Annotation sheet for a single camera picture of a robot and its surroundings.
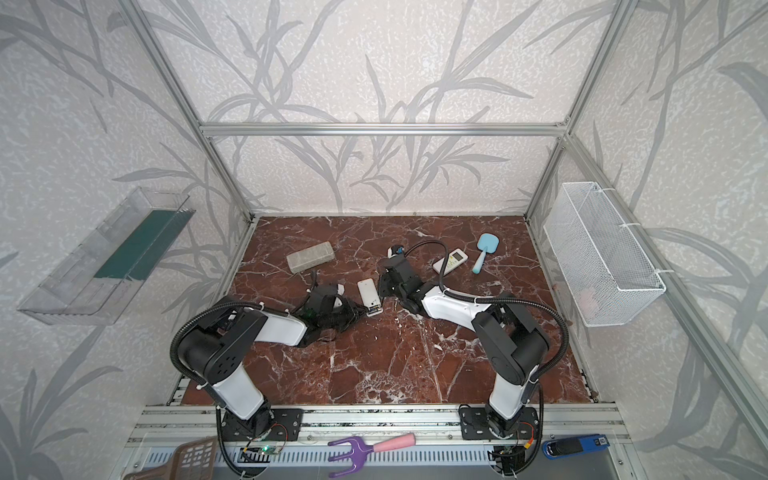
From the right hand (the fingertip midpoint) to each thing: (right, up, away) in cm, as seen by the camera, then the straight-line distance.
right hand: (380, 270), depth 92 cm
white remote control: (-4, -7, +7) cm, 11 cm away
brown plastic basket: (-42, -42, -22) cm, 64 cm away
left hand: (-2, -10, +1) cm, 10 cm away
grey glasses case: (-26, +4, +13) cm, 29 cm away
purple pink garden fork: (-3, -40, -21) cm, 46 cm away
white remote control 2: (+26, +2, +14) cm, 29 cm away
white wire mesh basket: (+50, +2, -30) cm, 59 cm away
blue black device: (+47, -38, -24) cm, 65 cm away
